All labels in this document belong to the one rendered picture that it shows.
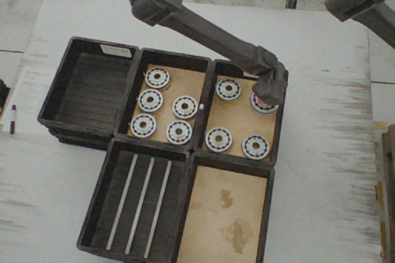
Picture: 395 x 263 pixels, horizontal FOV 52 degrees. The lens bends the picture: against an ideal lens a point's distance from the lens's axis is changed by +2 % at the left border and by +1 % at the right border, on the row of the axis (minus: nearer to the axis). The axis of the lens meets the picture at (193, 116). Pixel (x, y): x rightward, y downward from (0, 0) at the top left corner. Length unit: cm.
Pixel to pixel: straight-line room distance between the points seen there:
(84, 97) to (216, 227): 75
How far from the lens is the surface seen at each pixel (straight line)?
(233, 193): 148
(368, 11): 97
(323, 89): 184
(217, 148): 149
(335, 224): 165
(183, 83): 165
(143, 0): 94
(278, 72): 119
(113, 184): 153
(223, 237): 145
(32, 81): 199
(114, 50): 171
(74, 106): 170
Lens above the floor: 226
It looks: 65 degrees down
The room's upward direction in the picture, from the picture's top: 7 degrees counter-clockwise
